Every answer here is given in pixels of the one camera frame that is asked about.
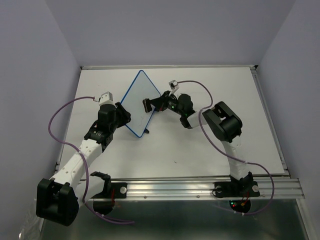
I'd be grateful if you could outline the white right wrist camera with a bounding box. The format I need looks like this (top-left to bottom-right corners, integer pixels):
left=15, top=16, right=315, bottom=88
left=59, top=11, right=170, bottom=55
left=168, top=80, right=179, bottom=95

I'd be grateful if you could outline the blue-edged small whiteboard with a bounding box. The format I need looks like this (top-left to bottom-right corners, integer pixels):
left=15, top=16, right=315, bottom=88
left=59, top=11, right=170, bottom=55
left=120, top=70, right=161, bottom=138

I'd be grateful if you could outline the white table edge rail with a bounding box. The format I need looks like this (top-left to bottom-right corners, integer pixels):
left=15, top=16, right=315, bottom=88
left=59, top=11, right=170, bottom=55
left=80, top=64, right=258, bottom=71

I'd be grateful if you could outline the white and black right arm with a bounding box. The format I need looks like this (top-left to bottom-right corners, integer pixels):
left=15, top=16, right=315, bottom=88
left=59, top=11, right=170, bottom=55
left=142, top=90, right=249, bottom=195

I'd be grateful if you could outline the black whiteboard eraser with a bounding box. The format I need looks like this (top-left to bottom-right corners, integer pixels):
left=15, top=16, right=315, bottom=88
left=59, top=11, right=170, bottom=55
left=142, top=98, right=152, bottom=113

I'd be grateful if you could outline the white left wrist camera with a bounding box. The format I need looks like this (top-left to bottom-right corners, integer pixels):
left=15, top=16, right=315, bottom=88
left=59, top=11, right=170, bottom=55
left=93, top=91, right=114, bottom=106

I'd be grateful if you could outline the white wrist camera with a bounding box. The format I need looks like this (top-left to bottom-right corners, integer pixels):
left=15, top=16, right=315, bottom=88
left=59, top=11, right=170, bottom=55
left=93, top=91, right=114, bottom=106
left=168, top=80, right=179, bottom=95

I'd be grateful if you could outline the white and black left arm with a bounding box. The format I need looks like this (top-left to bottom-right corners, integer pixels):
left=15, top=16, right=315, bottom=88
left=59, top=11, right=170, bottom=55
left=35, top=101, right=131, bottom=226

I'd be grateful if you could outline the aluminium front mounting rail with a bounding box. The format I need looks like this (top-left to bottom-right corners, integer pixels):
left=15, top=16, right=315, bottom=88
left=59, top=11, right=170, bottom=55
left=74, top=176, right=305, bottom=203

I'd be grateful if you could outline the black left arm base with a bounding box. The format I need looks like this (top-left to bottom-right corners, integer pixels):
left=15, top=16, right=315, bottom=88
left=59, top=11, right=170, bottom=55
left=86, top=171, right=128, bottom=216

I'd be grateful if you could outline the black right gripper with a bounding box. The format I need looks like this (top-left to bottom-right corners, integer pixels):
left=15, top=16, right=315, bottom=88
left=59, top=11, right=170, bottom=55
left=148, top=90, right=184, bottom=116

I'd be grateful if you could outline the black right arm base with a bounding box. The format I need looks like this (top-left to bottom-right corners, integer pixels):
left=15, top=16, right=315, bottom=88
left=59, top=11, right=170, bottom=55
left=212, top=172, right=260, bottom=215

